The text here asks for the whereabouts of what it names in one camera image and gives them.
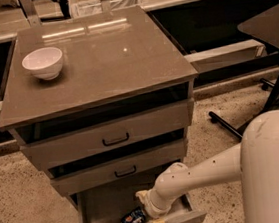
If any black drawer handle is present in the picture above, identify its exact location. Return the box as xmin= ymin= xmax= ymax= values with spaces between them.
xmin=102 ymin=132 xmax=130 ymax=147
xmin=114 ymin=165 xmax=137 ymax=178

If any middle grey drawer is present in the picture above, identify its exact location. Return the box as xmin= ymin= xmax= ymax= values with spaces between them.
xmin=51 ymin=139 xmax=187 ymax=196

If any grey drawer cabinet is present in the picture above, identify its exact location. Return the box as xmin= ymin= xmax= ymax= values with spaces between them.
xmin=0 ymin=0 xmax=216 ymax=223

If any black side table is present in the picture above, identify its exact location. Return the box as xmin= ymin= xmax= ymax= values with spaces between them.
xmin=197 ymin=2 xmax=279 ymax=143

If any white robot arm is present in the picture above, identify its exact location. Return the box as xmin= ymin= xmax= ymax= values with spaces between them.
xmin=136 ymin=110 xmax=279 ymax=223

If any open bottom grey drawer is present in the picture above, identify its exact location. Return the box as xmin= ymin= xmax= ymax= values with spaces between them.
xmin=73 ymin=157 xmax=209 ymax=223

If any blue pepsi can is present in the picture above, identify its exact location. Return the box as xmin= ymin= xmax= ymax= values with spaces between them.
xmin=121 ymin=207 xmax=147 ymax=223

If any clear plastic bin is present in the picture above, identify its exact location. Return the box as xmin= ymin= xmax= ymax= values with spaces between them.
xmin=69 ymin=0 xmax=147 ymax=18

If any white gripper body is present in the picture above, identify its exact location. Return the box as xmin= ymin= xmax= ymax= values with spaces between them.
xmin=144 ymin=189 xmax=172 ymax=219

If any black middle drawer handle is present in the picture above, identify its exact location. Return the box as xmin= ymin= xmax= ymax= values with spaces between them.
xmin=114 ymin=165 xmax=137 ymax=178

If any top grey drawer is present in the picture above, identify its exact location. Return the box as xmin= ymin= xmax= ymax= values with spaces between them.
xmin=21 ymin=99 xmax=194 ymax=170

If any black top drawer handle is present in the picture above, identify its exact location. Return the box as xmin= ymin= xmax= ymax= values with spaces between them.
xmin=102 ymin=132 xmax=130 ymax=147

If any white ceramic bowl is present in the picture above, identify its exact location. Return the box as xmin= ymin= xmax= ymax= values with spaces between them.
xmin=22 ymin=47 xmax=63 ymax=81

